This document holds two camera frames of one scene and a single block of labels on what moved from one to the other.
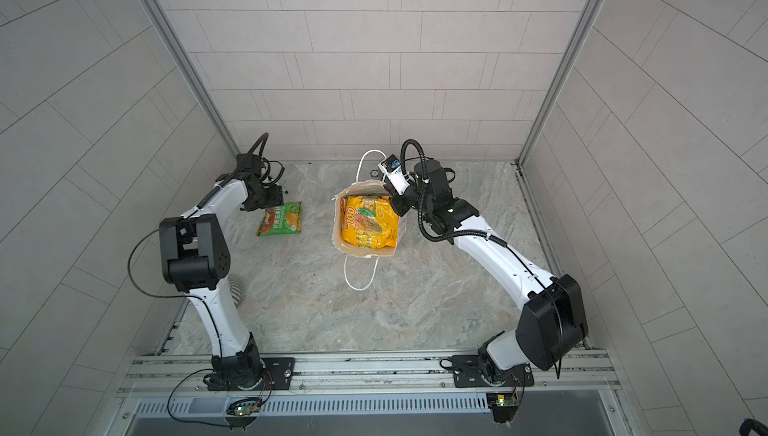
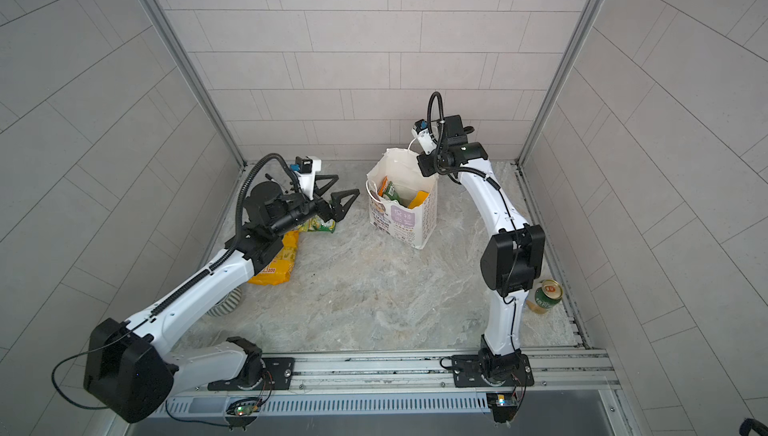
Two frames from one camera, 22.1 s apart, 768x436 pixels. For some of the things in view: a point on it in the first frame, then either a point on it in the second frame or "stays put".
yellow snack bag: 369,221 to 279,269
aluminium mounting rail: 371,375 stays put
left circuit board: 244,410 stays put
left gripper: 277,196 to 325,214
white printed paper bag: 341,243 to 415,226
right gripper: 400,206 to 428,169
